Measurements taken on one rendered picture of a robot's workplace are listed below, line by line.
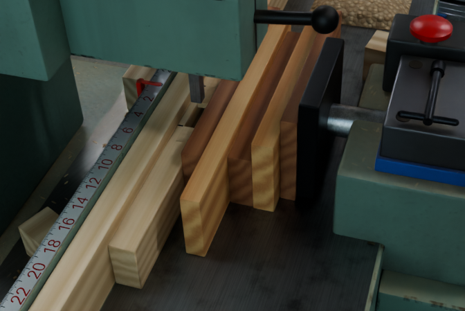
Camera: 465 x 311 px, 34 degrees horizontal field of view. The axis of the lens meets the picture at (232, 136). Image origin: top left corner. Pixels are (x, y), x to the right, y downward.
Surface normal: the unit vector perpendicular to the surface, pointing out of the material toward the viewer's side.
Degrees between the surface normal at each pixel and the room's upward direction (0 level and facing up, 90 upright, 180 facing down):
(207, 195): 90
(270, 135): 0
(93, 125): 0
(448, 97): 0
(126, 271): 90
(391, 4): 23
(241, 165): 90
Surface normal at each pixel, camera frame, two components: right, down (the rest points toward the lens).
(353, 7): -0.21, -0.35
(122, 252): -0.31, 0.63
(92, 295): 0.95, 0.17
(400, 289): -0.04, -0.76
